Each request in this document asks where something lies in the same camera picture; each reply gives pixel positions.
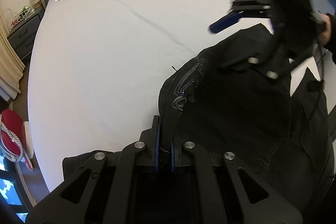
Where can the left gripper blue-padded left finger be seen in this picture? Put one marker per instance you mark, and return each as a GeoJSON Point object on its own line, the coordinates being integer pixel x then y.
{"type": "Point", "coordinates": [151, 138]}

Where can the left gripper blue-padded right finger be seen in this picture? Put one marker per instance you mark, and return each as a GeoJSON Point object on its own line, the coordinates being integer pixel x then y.
{"type": "Point", "coordinates": [180, 157]}

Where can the black pants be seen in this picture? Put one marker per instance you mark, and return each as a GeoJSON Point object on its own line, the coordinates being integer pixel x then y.
{"type": "Point", "coordinates": [259, 152]}

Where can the person's right hand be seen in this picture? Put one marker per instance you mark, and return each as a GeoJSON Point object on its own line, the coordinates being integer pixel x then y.
{"type": "Point", "coordinates": [327, 38]}

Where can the white bed mattress sheet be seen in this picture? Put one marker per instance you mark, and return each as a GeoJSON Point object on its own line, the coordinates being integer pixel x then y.
{"type": "Point", "coordinates": [98, 66]}

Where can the red and white slipper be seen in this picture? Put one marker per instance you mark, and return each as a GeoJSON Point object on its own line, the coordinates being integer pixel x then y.
{"type": "Point", "coordinates": [16, 141]}

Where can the beige curtain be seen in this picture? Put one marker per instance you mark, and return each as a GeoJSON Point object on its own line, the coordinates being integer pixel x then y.
{"type": "Point", "coordinates": [11, 65]}

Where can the dark grey nightstand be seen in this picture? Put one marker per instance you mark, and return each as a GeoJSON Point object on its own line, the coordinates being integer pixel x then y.
{"type": "Point", "coordinates": [22, 36]}

